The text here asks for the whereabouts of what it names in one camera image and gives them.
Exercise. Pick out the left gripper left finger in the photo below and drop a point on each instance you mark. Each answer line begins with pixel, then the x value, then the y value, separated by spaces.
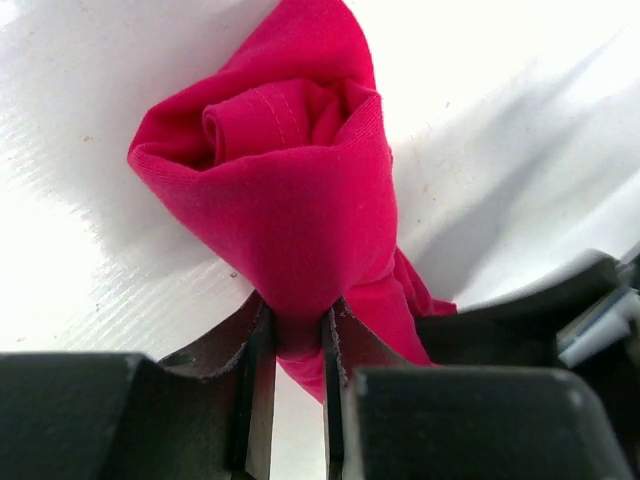
pixel 202 412

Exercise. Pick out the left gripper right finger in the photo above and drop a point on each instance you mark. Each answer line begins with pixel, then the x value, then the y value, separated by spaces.
pixel 387 419

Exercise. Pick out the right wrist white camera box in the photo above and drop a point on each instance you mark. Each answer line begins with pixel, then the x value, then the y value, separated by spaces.
pixel 611 319

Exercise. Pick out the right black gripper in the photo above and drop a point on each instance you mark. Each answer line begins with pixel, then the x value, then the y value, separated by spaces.
pixel 522 331

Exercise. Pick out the magenta t shirt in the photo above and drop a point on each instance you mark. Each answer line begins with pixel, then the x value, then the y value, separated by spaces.
pixel 279 163

